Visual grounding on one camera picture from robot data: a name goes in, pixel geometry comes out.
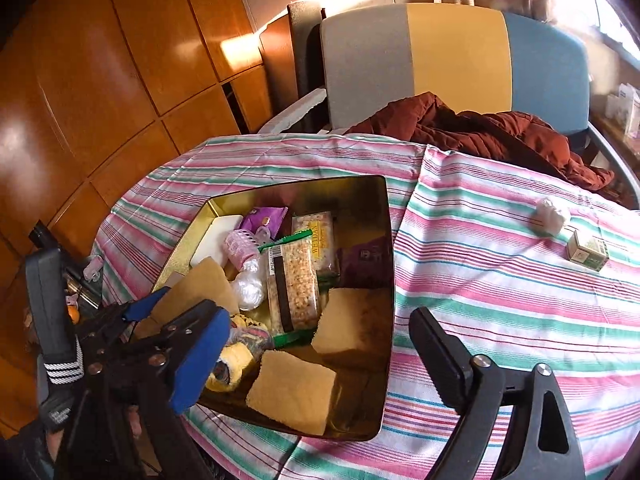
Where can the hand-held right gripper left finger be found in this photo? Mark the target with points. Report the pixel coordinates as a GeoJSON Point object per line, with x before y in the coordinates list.
{"type": "Point", "coordinates": [200, 360]}

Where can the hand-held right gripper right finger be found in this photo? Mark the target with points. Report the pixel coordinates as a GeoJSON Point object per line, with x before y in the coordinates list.
{"type": "Point", "coordinates": [437, 355]}

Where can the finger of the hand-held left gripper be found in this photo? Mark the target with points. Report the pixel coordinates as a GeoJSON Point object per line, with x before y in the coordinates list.
{"type": "Point", "coordinates": [145, 305]}
{"type": "Point", "coordinates": [185, 322]}

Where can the yellow striped plush toy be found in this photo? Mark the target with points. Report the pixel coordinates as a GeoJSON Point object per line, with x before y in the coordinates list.
{"type": "Point", "coordinates": [240, 355]}

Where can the yellow sponge block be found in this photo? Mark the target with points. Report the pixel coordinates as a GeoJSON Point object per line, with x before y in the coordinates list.
{"type": "Point", "coordinates": [205, 280]}
{"type": "Point", "coordinates": [292, 395]}

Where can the clear plastic bag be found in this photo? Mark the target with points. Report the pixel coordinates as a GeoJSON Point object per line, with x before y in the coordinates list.
{"type": "Point", "coordinates": [250, 290]}

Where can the pink baby bottle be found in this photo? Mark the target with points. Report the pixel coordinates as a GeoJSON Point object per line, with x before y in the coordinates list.
{"type": "Point", "coordinates": [240, 250]}

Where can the gold metal tin box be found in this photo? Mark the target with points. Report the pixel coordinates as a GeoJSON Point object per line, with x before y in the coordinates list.
{"type": "Point", "coordinates": [350, 410]}

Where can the cracker packet with dark stripe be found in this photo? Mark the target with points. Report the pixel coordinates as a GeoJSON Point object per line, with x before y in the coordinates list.
{"type": "Point", "coordinates": [297, 285]}

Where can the purple snack packet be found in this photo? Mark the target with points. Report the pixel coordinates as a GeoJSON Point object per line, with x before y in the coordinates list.
{"type": "Point", "coordinates": [260, 221]}

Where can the clear cracker packet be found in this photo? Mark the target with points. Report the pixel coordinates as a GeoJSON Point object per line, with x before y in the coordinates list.
{"type": "Point", "coordinates": [315, 240]}

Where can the person's left hand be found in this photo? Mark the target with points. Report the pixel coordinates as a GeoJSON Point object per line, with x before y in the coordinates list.
{"type": "Point", "coordinates": [55, 415]}

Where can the striped pink green tablecloth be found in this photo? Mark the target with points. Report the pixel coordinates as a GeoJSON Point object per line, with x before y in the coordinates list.
{"type": "Point", "coordinates": [500, 310]}

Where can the crumpled white plastic bag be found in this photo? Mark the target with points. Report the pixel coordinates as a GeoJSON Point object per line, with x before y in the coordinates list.
{"type": "Point", "coordinates": [550, 216]}

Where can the small cream carton box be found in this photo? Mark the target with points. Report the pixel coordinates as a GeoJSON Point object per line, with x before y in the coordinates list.
{"type": "Point", "coordinates": [587, 252]}

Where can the brown padded jacket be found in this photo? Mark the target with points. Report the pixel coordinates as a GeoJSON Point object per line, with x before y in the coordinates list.
{"type": "Point", "coordinates": [500, 140]}

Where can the orange wooden wardrobe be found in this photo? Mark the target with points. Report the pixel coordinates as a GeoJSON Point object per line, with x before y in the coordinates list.
{"type": "Point", "coordinates": [100, 85]}

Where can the wooden desk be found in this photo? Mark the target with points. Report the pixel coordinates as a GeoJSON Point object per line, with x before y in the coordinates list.
{"type": "Point", "coordinates": [612, 130]}

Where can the grey yellow blue chair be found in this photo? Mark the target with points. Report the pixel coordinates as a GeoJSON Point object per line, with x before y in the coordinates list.
{"type": "Point", "coordinates": [450, 60]}

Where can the white medicine box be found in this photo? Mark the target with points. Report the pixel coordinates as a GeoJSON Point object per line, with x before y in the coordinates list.
{"type": "Point", "coordinates": [627, 102]}

